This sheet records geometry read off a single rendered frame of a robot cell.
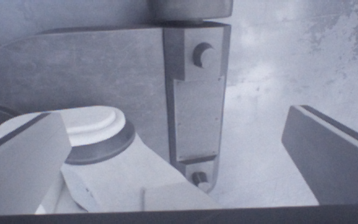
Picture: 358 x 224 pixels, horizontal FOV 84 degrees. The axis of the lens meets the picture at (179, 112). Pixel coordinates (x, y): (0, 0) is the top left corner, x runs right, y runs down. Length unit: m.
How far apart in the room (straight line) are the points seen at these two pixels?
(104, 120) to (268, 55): 0.60
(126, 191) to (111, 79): 0.26
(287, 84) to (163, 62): 0.55
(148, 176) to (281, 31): 0.64
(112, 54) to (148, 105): 0.14
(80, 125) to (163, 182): 0.16
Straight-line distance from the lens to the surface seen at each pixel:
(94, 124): 0.35
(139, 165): 0.33
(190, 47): 0.43
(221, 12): 0.46
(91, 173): 0.34
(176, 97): 0.47
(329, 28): 0.91
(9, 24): 0.68
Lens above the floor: 0.62
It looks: 60 degrees down
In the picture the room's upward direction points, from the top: 155 degrees clockwise
